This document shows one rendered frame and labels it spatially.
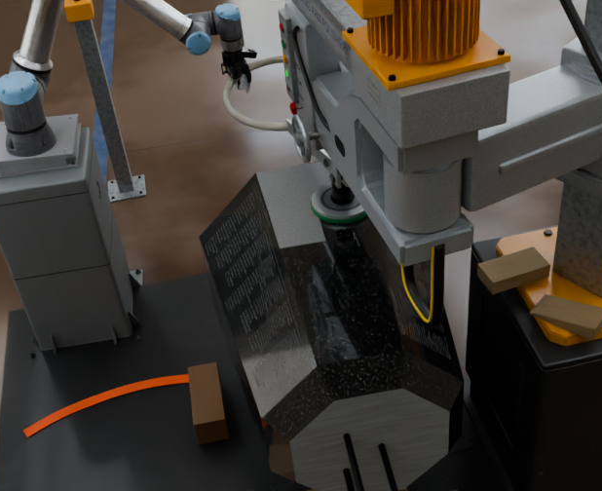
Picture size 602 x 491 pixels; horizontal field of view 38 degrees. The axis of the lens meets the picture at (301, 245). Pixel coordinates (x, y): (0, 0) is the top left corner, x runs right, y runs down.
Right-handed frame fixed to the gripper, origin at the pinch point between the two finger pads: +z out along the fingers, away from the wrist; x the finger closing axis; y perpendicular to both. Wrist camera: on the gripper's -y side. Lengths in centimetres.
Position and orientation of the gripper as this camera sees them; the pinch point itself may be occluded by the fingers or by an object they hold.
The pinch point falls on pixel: (244, 87)
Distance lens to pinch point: 360.3
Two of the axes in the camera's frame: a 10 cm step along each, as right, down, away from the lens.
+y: -6.5, 5.6, -5.1
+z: 0.8, 7.2, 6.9
